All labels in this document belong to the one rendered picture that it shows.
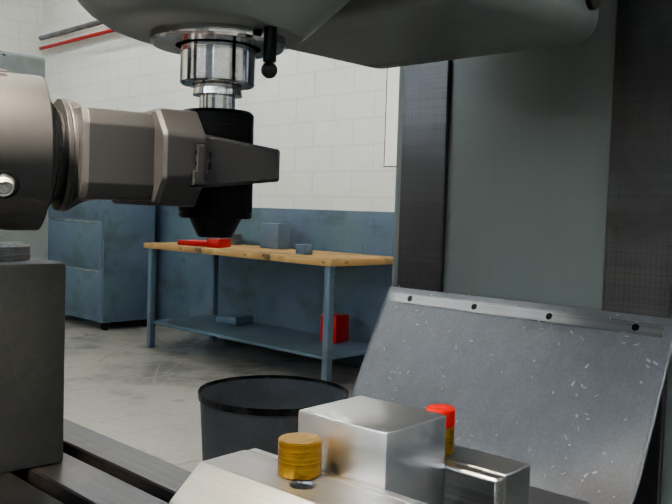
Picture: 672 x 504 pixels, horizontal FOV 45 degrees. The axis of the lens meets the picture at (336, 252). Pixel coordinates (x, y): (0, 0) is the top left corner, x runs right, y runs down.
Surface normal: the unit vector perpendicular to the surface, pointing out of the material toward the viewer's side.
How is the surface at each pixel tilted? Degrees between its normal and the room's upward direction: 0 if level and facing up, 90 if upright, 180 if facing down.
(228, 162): 90
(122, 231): 90
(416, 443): 90
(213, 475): 40
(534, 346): 63
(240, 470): 0
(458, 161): 90
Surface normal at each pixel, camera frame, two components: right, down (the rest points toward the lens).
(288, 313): -0.70, 0.01
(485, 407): -0.61, -0.45
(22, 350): 0.65, 0.06
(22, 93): 0.40, -0.64
